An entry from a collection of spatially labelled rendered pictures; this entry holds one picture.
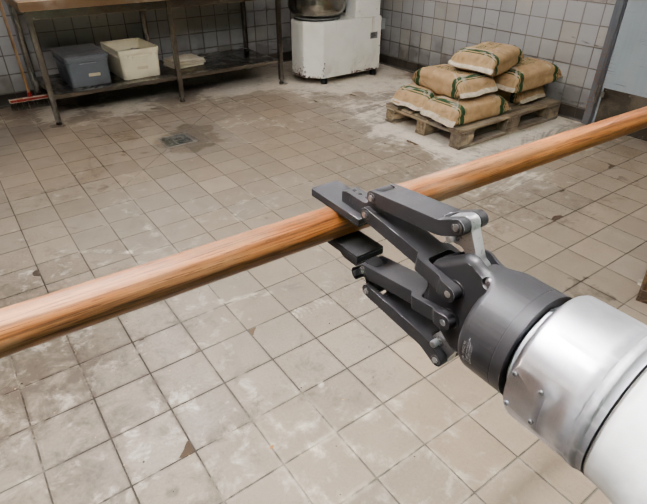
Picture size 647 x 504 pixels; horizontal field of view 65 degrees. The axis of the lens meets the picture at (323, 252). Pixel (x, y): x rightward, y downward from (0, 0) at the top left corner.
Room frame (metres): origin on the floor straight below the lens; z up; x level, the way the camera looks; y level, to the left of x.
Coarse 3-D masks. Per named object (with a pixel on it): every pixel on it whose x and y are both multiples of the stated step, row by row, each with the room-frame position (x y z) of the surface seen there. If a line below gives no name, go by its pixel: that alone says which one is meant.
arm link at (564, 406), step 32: (544, 320) 0.22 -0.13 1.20; (576, 320) 0.21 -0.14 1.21; (608, 320) 0.21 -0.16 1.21; (544, 352) 0.20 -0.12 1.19; (576, 352) 0.20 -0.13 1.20; (608, 352) 0.19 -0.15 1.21; (640, 352) 0.19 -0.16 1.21; (512, 384) 0.20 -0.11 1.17; (544, 384) 0.19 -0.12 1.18; (576, 384) 0.18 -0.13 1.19; (608, 384) 0.18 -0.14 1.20; (512, 416) 0.20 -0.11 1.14; (544, 416) 0.18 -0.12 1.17; (576, 416) 0.17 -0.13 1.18; (608, 416) 0.17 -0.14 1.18; (576, 448) 0.17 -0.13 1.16
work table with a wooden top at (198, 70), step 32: (32, 0) 4.03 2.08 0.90; (64, 0) 4.11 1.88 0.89; (96, 0) 4.24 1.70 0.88; (128, 0) 4.38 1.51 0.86; (160, 0) 4.52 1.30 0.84; (192, 0) 4.72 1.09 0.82; (224, 0) 4.89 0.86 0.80; (32, 32) 3.98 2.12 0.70; (32, 64) 4.56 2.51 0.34; (160, 64) 5.02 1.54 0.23; (224, 64) 5.02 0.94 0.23; (256, 64) 5.06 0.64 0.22; (64, 96) 4.05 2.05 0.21
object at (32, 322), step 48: (528, 144) 0.57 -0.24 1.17; (576, 144) 0.60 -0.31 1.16; (432, 192) 0.45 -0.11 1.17; (240, 240) 0.34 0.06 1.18; (288, 240) 0.35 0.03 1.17; (96, 288) 0.27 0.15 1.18; (144, 288) 0.28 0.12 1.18; (192, 288) 0.30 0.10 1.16; (0, 336) 0.23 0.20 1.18; (48, 336) 0.24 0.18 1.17
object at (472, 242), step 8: (464, 216) 0.29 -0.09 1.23; (472, 216) 0.29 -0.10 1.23; (472, 224) 0.29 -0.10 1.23; (480, 224) 0.29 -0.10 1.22; (472, 232) 0.28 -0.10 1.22; (480, 232) 0.29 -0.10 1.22; (448, 240) 0.29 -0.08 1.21; (456, 240) 0.29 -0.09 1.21; (464, 240) 0.29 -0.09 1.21; (472, 240) 0.28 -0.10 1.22; (480, 240) 0.29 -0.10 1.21; (464, 248) 0.29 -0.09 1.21; (472, 248) 0.28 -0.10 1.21; (480, 248) 0.28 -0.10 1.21; (480, 256) 0.28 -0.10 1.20; (488, 264) 0.28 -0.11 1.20
